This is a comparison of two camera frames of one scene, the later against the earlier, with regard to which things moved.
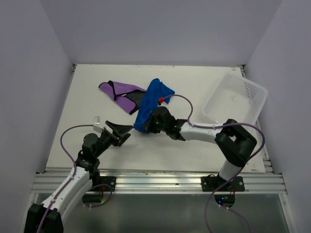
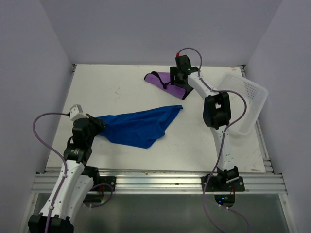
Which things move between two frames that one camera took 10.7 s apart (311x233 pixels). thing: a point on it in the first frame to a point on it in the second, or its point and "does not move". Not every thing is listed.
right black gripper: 148,126 to 174,71
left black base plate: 110,180 does not move
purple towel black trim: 128,97 to 162,81
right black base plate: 210,183 does not move
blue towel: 155,90 to 138,128
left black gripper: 120,130 to 98,122
